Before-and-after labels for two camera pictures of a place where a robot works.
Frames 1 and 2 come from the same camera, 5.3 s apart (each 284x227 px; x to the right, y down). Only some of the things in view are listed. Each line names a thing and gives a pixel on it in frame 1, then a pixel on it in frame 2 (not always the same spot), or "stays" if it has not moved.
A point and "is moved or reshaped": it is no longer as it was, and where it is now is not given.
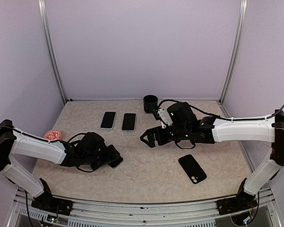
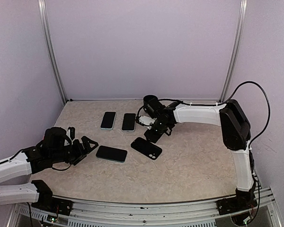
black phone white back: (108, 119) stays
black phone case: (192, 169) → (146, 148)
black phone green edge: (116, 162) is moved or reshaped
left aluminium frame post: (41, 4) stays
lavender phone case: (129, 121) stays
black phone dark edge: (128, 122) stays
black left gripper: (107, 158) → (81, 153)
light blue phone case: (108, 120) stays
